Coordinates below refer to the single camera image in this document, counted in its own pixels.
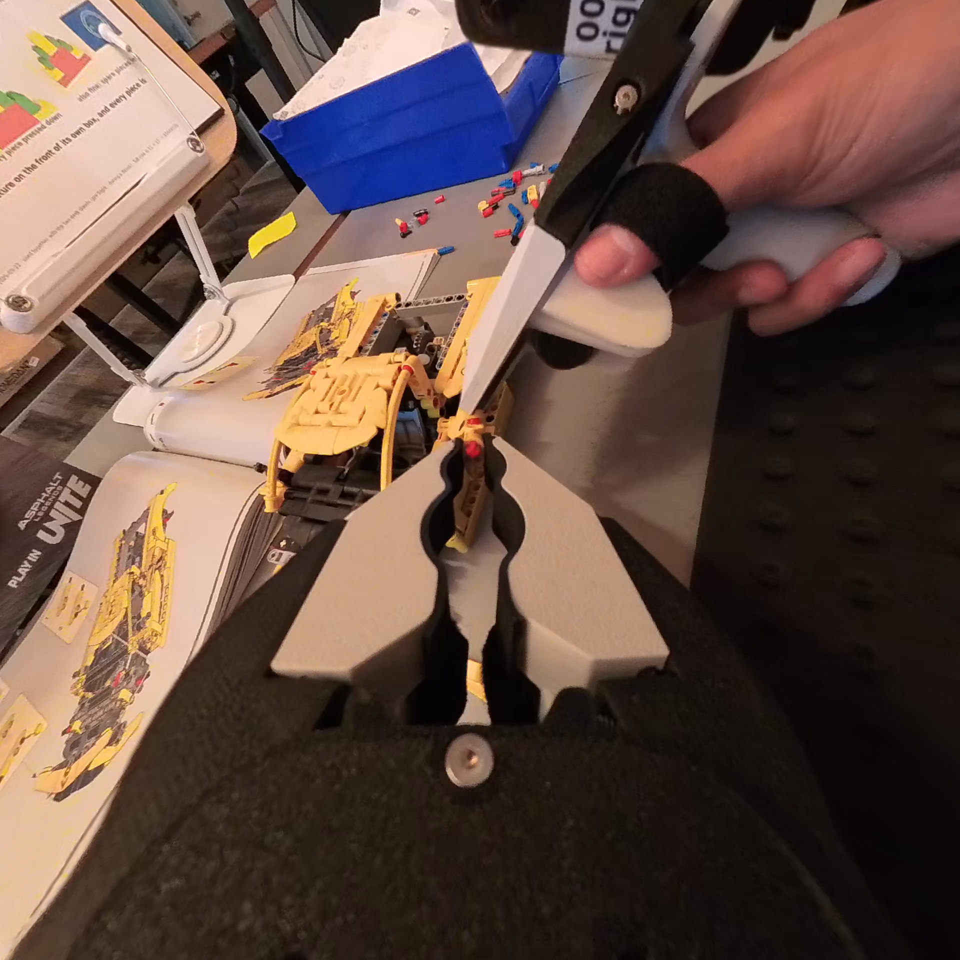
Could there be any small yellow brick assembly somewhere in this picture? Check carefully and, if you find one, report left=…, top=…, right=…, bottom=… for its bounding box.
left=437, top=408, right=501, bottom=554

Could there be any open instruction booklet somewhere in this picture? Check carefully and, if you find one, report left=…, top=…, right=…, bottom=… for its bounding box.
left=0, top=249, right=445, bottom=955

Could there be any brown cardboard box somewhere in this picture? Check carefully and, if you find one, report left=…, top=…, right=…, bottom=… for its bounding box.
left=0, top=332, right=66, bottom=411

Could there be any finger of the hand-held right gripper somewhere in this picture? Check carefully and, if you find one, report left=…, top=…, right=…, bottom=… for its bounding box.
left=457, top=222, right=569, bottom=419

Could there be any black floor mat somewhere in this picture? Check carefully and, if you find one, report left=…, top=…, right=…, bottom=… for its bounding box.
left=688, top=246, right=960, bottom=960

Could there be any pile of red blue pins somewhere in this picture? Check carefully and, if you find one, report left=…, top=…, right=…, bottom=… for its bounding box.
left=392, top=159, right=558, bottom=246

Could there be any person's right hand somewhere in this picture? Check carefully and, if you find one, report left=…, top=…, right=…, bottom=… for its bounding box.
left=572, top=0, right=960, bottom=336

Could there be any yellow sticky note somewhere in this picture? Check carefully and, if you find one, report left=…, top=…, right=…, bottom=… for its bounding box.
left=246, top=211, right=299, bottom=261

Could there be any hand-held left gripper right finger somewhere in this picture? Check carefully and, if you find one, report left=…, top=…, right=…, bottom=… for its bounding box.
left=487, top=437, right=672, bottom=708

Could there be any blue plastic bin with papers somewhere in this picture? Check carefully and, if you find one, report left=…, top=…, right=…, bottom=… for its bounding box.
left=272, top=0, right=550, bottom=123

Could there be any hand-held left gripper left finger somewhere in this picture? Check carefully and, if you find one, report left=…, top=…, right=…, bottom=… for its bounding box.
left=268, top=441, right=460, bottom=725

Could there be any dark toy set box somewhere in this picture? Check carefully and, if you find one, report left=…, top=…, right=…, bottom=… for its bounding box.
left=0, top=433, right=104, bottom=655

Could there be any yellow brick car model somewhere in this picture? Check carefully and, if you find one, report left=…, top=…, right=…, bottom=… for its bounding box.
left=262, top=275, right=520, bottom=528

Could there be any grey desk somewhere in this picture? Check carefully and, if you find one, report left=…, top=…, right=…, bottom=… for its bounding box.
left=67, top=60, right=734, bottom=960

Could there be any white document stand with sheet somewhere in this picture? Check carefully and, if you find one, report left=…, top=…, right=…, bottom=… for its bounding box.
left=0, top=0, right=299, bottom=393

